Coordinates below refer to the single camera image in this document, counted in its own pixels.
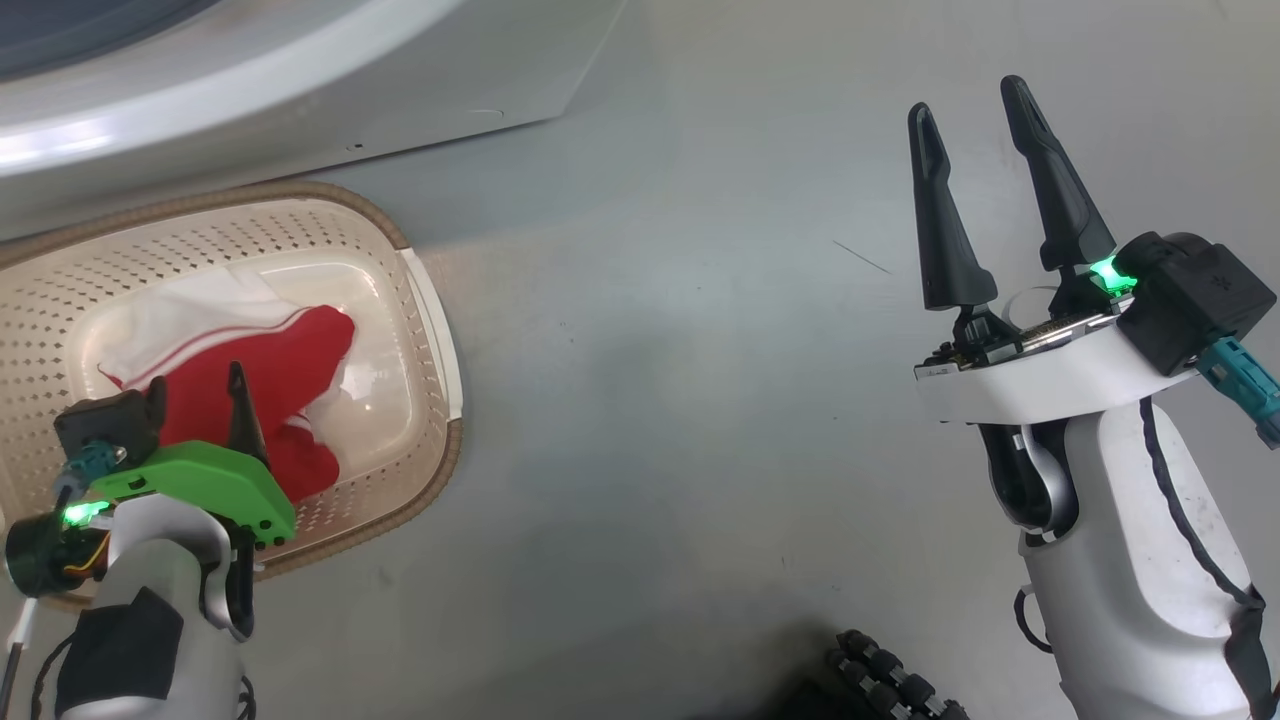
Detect white washing machine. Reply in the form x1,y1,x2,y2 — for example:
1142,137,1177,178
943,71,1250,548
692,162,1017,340
0,0,626,241

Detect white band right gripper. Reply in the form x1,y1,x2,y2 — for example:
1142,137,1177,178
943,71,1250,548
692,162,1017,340
907,74,1199,427

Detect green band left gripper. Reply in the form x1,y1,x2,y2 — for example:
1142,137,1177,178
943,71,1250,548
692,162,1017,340
3,361,298,600

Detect red and white garment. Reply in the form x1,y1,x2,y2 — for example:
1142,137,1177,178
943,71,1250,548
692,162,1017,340
97,262,358,506

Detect beige perforated laundry basket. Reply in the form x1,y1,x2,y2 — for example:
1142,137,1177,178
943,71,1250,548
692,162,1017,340
0,180,466,611

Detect teal plug left camera cable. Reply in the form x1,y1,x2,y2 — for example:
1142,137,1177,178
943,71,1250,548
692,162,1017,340
0,440,128,720

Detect teal plug right camera cable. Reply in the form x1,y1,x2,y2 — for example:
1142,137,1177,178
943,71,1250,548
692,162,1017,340
1196,336,1280,451

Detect teal plug camera cable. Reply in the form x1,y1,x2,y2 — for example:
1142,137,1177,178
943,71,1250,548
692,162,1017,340
1196,336,1280,451
0,440,128,720

